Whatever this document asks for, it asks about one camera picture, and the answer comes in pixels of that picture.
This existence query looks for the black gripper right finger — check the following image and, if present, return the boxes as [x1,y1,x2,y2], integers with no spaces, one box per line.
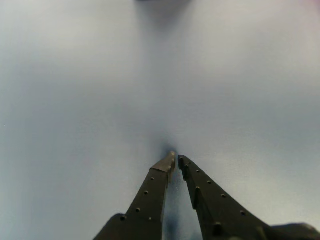
[177,154,320,240]

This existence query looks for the grey table mat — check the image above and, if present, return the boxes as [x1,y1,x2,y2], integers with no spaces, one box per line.
[0,0,320,240]

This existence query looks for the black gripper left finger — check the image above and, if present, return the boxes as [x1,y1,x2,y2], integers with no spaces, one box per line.
[93,150,176,240]

